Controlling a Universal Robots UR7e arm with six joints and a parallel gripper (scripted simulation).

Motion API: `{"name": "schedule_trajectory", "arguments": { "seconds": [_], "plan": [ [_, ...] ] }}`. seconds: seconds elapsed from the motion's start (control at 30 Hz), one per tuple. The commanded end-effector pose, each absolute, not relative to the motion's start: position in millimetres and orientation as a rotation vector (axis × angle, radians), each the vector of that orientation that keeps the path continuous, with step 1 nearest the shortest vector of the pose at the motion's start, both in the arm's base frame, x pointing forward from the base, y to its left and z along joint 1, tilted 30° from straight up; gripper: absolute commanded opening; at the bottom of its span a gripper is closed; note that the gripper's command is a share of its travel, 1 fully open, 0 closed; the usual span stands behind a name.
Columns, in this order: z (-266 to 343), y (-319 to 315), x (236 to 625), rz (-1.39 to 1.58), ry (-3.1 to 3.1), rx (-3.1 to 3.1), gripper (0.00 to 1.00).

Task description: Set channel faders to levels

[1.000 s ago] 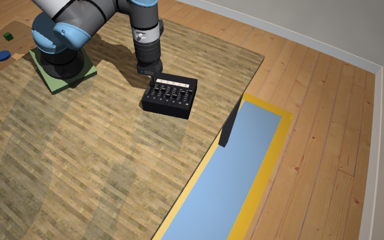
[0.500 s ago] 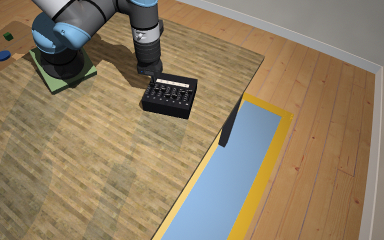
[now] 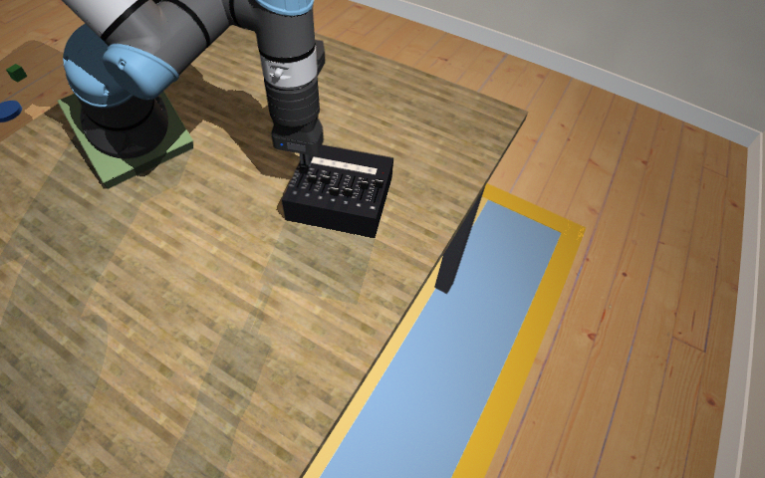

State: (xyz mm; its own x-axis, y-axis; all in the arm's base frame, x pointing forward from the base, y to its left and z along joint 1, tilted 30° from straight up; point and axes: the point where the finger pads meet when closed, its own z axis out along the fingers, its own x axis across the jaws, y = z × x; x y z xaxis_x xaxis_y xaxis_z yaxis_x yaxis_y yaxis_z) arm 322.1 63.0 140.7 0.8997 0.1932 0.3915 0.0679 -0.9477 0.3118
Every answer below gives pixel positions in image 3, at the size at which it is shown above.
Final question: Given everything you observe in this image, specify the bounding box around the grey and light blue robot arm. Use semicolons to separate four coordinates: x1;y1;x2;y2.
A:
62;0;316;158

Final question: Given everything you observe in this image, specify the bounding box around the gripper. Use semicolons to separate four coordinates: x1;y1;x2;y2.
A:
260;40;326;167

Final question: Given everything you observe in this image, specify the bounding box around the black lighting desk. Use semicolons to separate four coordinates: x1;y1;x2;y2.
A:
282;145;393;238

